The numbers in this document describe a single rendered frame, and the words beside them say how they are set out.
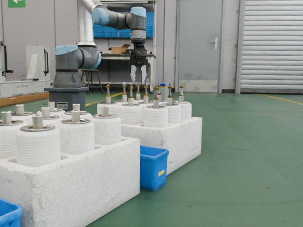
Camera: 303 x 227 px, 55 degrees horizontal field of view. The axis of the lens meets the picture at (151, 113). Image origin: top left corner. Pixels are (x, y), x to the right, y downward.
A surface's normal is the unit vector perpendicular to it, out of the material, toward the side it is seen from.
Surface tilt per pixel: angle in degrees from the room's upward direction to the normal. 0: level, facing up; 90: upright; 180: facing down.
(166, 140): 90
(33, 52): 90
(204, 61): 90
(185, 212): 0
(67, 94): 90
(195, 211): 0
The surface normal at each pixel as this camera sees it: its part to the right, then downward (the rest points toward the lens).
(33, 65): -0.07, -0.30
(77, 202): 0.85, 0.08
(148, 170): -0.50, 0.15
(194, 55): -0.08, 0.13
